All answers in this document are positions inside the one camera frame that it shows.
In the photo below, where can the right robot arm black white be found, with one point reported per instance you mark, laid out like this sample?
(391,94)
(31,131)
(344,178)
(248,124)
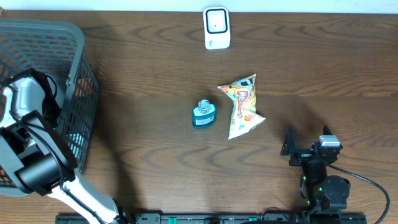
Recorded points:
(326,194)

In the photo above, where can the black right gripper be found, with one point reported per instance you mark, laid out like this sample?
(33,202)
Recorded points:
(302,156)

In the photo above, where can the white barcode scanner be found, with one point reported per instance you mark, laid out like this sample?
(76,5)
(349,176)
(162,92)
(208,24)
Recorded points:
(217,28)

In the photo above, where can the dark grey plastic basket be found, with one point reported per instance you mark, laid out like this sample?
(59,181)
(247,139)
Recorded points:
(56,49)

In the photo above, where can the yellow snack bag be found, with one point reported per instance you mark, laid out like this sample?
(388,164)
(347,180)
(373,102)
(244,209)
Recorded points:
(244,116)

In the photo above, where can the teal mouthwash bottle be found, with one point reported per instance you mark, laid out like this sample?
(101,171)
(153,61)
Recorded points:
(204,115)

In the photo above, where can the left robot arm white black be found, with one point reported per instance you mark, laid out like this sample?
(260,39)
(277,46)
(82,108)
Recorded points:
(35,157)

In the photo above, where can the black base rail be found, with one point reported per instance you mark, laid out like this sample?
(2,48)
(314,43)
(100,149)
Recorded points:
(156,218)

